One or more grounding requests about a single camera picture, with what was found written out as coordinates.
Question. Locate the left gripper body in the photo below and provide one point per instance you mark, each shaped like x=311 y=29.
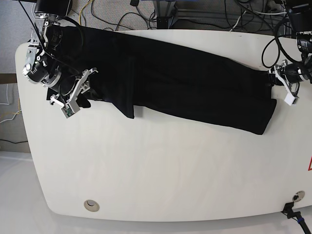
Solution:
x=290 y=76

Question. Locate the silver table grommet left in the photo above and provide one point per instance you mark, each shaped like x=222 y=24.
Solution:
x=91 y=205

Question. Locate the black clamp with cable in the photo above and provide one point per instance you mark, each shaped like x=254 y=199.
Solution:
x=290 y=214

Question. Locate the red warning triangle sticker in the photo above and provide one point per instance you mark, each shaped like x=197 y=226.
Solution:
x=310 y=165

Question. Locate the silver table grommet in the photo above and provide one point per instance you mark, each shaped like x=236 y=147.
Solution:
x=91 y=205
x=298 y=196

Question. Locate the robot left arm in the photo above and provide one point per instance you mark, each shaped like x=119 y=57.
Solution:
x=299 y=14

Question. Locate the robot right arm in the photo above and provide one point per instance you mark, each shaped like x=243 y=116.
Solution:
x=56 y=57

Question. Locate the black T-shirt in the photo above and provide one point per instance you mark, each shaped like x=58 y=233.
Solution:
x=179 y=81

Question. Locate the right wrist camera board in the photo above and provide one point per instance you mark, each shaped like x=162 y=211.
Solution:
x=70 y=108

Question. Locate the silver table grommet right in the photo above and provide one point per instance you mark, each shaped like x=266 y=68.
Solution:
x=298 y=196

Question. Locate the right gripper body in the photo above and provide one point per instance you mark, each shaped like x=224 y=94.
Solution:
x=69 y=89

